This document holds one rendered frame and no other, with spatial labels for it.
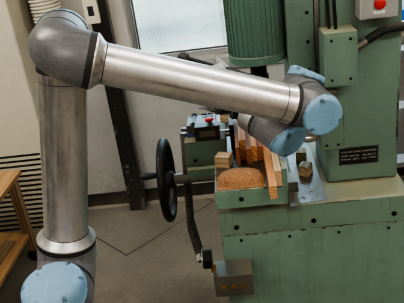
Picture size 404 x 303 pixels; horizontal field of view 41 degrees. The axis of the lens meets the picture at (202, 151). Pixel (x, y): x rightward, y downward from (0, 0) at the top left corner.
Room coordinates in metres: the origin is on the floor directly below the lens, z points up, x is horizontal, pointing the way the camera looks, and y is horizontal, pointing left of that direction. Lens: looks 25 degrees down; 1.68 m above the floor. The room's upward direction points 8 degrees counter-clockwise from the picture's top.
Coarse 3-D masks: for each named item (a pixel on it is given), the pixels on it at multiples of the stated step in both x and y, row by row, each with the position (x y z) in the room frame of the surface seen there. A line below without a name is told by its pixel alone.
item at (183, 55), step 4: (180, 52) 1.50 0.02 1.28; (184, 52) 1.50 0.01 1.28; (180, 56) 1.49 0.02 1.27; (184, 56) 1.49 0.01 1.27; (188, 56) 1.49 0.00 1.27; (188, 60) 1.49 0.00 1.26; (192, 60) 1.49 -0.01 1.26; (196, 60) 1.49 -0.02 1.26; (200, 60) 1.50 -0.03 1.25; (208, 64) 1.49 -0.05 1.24; (212, 64) 1.49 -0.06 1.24; (240, 72) 1.48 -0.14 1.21; (244, 72) 1.49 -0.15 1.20; (260, 76) 1.48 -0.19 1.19; (332, 88) 1.47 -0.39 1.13; (336, 88) 1.46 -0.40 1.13; (332, 92) 1.46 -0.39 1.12; (336, 92) 1.46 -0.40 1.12
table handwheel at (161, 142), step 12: (168, 144) 1.73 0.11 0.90; (156, 156) 1.59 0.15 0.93; (168, 156) 1.77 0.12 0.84; (156, 168) 1.55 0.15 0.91; (168, 168) 1.77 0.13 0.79; (168, 180) 1.63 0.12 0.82; (180, 180) 1.63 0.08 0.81; (192, 180) 1.63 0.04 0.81; (204, 180) 1.63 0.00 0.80; (168, 192) 1.60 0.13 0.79; (168, 204) 1.52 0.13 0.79; (168, 216) 1.53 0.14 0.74
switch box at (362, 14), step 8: (360, 0) 1.43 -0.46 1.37; (368, 0) 1.43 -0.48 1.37; (392, 0) 1.42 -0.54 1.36; (360, 8) 1.43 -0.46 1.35; (368, 8) 1.43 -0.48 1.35; (384, 8) 1.42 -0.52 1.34; (392, 8) 1.42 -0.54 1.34; (360, 16) 1.43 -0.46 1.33; (368, 16) 1.43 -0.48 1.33; (376, 16) 1.43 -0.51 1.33; (384, 16) 1.43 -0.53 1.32
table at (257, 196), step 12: (216, 120) 1.90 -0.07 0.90; (228, 144) 1.67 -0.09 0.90; (192, 168) 1.59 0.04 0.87; (204, 168) 1.58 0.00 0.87; (216, 168) 1.51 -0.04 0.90; (228, 168) 1.50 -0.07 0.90; (264, 168) 1.47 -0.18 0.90; (216, 180) 1.43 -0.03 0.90; (216, 192) 1.37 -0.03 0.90; (228, 192) 1.36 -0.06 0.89; (240, 192) 1.36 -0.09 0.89; (252, 192) 1.36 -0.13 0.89; (264, 192) 1.35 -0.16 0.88; (288, 192) 1.35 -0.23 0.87; (216, 204) 1.37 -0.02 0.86; (228, 204) 1.36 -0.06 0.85; (240, 204) 1.36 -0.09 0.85; (252, 204) 1.36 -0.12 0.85; (264, 204) 1.35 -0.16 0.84
